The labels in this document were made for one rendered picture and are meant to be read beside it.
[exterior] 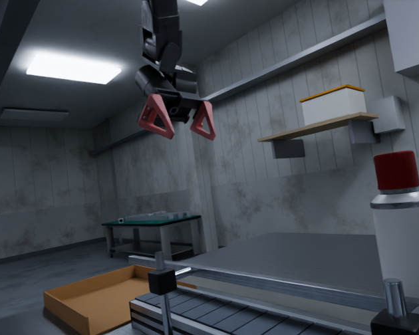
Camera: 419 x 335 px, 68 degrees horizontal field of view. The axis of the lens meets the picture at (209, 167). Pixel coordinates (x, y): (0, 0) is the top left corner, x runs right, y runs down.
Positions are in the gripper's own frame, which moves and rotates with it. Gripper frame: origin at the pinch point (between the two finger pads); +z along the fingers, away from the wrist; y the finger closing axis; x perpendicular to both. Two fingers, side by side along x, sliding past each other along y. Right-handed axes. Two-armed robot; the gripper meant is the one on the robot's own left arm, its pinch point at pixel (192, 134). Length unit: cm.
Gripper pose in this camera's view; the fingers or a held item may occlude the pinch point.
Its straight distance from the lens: 56.0
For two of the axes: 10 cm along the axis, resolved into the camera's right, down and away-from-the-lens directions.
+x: -4.4, 7.3, 5.2
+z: 5.2, 6.8, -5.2
